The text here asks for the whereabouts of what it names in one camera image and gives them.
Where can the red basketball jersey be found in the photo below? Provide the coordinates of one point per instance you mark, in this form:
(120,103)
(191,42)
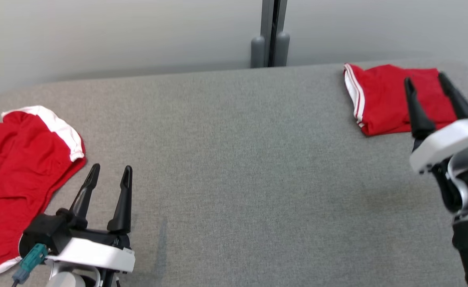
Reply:
(389,99)

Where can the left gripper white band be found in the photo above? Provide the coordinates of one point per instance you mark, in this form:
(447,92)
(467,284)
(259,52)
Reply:
(98,255)

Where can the grey wall partition post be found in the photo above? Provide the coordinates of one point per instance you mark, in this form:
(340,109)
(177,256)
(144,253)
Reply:
(274,32)

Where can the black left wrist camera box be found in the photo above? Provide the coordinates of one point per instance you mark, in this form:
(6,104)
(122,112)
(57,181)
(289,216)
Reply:
(42,231)

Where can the red shorts with white stripe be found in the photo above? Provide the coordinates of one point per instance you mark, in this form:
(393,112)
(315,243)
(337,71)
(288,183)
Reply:
(14,179)

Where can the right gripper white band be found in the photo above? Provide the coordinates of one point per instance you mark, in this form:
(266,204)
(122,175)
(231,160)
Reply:
(445,141)

